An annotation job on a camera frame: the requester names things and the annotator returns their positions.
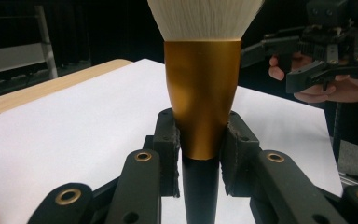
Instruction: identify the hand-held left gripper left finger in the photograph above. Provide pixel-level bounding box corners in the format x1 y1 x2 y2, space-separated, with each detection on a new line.
143 107 182 199

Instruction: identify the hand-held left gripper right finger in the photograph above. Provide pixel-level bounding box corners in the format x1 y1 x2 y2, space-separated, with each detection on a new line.
219 110 261 198

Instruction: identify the makeup brush with gold ferrule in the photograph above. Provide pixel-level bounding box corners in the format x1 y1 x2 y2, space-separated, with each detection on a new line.
146 0 265 224

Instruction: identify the black metal stand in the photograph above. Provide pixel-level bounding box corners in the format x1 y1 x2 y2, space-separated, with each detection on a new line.
331 102 345 166

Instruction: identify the white table mat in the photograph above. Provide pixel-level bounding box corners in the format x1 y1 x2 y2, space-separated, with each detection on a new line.
0 58 345 224

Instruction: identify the white metal stand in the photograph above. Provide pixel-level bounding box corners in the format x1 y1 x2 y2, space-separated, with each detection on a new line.
0 4 60 80

